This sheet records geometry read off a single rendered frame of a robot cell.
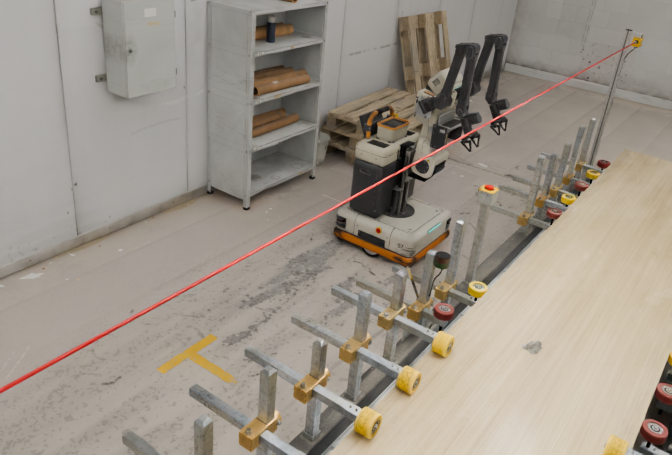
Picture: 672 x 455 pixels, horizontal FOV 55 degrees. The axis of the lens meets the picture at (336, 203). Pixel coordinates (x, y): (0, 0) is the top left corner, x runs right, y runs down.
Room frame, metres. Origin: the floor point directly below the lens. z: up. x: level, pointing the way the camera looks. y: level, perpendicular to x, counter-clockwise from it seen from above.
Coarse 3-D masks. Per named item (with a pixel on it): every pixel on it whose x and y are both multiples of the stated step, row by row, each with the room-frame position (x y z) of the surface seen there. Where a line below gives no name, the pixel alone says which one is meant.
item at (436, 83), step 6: (444, 72) 4.07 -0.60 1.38; (432, 78) 4.10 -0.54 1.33; (438, 78) 4.07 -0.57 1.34; (444, 78) 4.05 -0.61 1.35; (462, 78) 4.17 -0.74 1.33; (432, 84) 4.09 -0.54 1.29; (438, 84) 4.07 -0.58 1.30; (456, 84) 4.06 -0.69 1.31; (432, 90) 4.09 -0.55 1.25; (438, 90) 4.06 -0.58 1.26; (456, 90) 4.20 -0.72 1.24
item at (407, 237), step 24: (336, 216) 4.20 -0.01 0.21; (360, 216) 4.11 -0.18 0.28; (384, 216) 4.14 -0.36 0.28; (408, 216) 4.17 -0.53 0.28; (432, 216) 4.22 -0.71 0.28; (360, 240) 4.06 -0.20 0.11; (384, 240) 3.96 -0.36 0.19; (408, 240) 3.87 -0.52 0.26; (432, 240) 4.10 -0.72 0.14; (408, 264) 3.85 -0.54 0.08
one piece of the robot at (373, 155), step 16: (368, 144) 4.16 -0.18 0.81; (384, 144) 4.19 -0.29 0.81; (400, 144) 4.24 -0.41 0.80; (416, 144) 4.43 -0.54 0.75; (368, 160) 4.12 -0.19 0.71; (384, 160) 4.07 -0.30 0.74; (400, 160) 4.22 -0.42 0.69; (368, 176) 4.11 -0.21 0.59; (384, 176) 4.08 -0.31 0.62; (400, 176) 4.21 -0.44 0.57; (352, 192) 4.17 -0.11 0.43; (368, 192) 4.10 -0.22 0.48; (384, 192) 4.11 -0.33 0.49; (400, 192) 4.21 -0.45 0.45; (368, 208) 4.09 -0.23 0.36; (384, 208) 4.13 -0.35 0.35; (400, 208) 4.22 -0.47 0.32
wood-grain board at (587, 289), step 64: (640, 192) 3.57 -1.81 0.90; (576, 256) 2.71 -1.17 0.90; (640, 256) 2.77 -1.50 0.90; (512, 320) 2.13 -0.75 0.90; (576, 320) 2.18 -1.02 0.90; (640, 320) 2.22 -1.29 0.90; (448, 384) 1.72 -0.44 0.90; (512, 384) 1.75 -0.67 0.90; (576, 384) 1.79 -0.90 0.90; (640, 384) 1.82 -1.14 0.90; (384, 448) 1.41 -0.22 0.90; (448, 448) 1.44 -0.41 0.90; (512, 448) 1.46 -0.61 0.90; (576, 448) 1.49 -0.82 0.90
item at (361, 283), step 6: (360, 282) 2.36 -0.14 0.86; (366, 282) 2.36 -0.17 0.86; (366, 288) 2.34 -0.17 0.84; (372, 288) 2.33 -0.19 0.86; (378, 288) 2.33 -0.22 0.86; (378, 294) 2.31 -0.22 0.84; (384, 294) 2.29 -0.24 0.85; (390, 294) 2.29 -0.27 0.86; (390, 300) 2.28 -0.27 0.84; (408, 300) 2.26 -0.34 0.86; (408, 306) 2.23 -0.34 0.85; (426, 312) 2.18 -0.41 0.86; (432, 312) 2.19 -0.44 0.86; (426, 318) 2.18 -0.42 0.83; (432, 318) 2.17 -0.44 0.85; (438, 324) 2.15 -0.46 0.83; (444, 324) 2.14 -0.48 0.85
